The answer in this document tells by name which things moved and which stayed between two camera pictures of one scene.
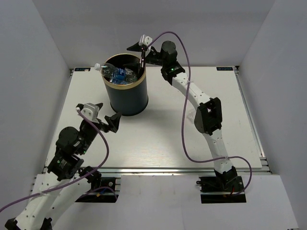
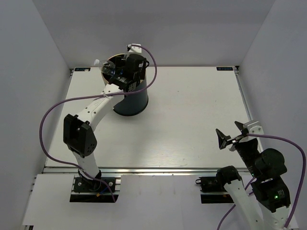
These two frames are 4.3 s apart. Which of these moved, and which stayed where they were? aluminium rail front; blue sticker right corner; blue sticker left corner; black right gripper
Moved: black right gripper
Stayed: blue sticker left corner; blue sticker right corner; aluminium rail front
